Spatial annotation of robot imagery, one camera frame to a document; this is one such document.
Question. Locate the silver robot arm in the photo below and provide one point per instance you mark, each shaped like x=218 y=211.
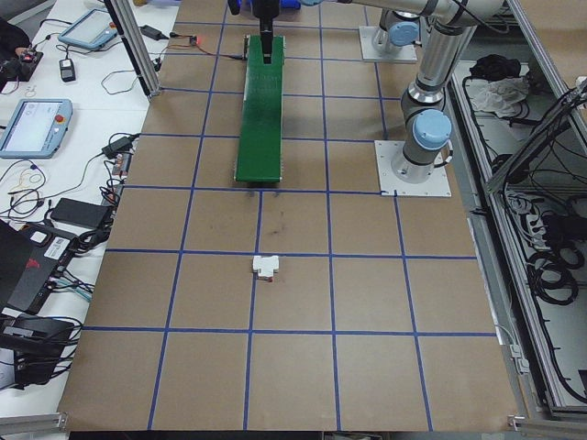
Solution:
x=431 y=73
x=406 y=34

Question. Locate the black box red button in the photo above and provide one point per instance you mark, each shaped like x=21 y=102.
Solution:
x=18 y=69

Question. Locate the blue plastic bin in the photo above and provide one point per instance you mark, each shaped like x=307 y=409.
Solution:
x=288 y=3

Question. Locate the small sensor board red LED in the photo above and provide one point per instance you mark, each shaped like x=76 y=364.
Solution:
x=196 y=40

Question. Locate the green conveyor belt unit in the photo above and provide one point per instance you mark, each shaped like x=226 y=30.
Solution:
x=259 y=128

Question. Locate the black power adapter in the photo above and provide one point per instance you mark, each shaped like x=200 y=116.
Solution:
x=119 y=146
x=153 y=32

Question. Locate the blue grey teach pendant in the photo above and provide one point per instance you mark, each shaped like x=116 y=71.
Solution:
x=32 y=128
x=87 y=29

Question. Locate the small orange connector block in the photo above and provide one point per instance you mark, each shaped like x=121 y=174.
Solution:
x=121 y=165

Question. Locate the small black adapter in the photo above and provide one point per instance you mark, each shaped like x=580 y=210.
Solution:
x=67 y=69

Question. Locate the white circuit breaker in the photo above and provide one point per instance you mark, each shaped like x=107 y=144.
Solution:
x=266 y=268

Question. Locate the black cloth bundle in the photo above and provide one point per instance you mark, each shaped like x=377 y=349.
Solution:
x=495 y=66

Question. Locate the white cloth bundle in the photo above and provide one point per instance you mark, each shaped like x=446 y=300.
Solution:
x=502 y=96

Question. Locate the black power brick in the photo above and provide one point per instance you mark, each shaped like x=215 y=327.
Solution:
x=80 y=213

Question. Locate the white power strip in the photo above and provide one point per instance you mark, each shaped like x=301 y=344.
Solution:
x=523 y=206

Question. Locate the black computer white label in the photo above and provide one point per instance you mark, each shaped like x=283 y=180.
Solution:
x=27 y=266

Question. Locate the black electronics box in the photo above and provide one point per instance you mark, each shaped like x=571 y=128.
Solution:
x=32 y=348

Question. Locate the aluminium extrusion bar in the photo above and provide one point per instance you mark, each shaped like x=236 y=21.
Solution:
x=546 y=424
x=32 y=419

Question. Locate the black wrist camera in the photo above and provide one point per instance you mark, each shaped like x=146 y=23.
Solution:
x=235 y=7

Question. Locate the white square base plate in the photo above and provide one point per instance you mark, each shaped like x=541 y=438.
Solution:
x=390 y=183
x=367 y=50

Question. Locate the aluminium extrusion post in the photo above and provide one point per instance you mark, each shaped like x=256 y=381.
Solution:
x=137 y=46

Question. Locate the metal V-shaped frame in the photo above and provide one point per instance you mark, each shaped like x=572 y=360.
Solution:
x=487 y=261

